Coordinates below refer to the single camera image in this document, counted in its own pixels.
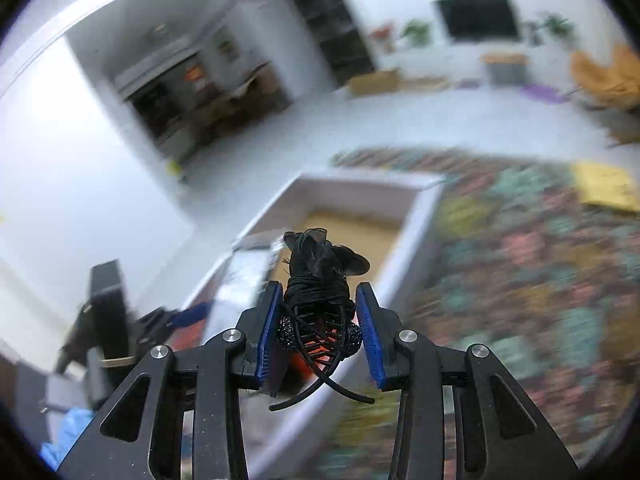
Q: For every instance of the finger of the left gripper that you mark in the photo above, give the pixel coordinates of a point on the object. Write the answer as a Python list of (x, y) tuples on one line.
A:
[(157, 326)]

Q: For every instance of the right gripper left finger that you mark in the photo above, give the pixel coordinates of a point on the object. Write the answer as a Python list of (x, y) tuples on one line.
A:
[(137, 432)]

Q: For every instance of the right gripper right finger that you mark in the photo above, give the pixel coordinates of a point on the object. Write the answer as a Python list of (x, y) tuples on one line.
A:
[(499, 431)]

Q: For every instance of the black fabric bundle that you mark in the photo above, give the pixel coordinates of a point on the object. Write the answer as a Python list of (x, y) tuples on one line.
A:
[(317, 296)]

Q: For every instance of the orange red plush cushion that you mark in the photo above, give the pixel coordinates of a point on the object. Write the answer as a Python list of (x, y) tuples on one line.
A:
[(320, 347)]

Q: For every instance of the blue gloved hand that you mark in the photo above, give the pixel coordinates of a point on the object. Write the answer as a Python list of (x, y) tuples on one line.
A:
[(74, 423)]

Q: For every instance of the colourful woven patterned blanket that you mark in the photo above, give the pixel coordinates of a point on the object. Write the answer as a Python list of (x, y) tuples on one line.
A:
[(549, 284)]

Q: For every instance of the white storage box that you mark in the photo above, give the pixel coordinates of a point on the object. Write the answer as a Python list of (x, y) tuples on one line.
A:
[(384, 216)]

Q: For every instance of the yellow flat cardboard box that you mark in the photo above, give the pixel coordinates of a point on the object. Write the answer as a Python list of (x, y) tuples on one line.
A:
[(605, 186)]

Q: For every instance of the brown cardboard box floor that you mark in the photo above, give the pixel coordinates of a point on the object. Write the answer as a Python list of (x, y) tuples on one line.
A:
[(382, 82)]

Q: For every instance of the dark bookshelf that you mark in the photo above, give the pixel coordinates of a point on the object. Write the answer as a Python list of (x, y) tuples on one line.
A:
[(337, 36)]

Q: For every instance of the purple floor mat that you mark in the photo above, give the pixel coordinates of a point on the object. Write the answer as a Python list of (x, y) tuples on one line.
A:
[(544, 94)]

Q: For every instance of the small wooden bench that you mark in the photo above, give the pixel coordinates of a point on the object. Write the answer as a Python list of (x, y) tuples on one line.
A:
[(506, 69)]

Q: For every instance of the orange lounge chair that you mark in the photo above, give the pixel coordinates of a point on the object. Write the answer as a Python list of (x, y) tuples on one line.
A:
[(615, 85)]

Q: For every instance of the white tv cabinet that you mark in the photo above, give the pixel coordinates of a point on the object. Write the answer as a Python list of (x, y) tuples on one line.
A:
[(547, 64)]

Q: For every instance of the green potted plant left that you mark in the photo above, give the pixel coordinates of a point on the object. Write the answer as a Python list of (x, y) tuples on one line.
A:
[(417, 33)]

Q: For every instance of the green potted plant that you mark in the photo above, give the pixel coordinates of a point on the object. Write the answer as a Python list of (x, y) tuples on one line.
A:
[(560, 29), (417, 33)]

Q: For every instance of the green potted plant right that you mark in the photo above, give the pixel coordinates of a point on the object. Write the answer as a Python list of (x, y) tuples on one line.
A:
[(560, 29)]

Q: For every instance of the black flat television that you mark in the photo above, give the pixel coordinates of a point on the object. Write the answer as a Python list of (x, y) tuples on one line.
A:
[(479, 20)]

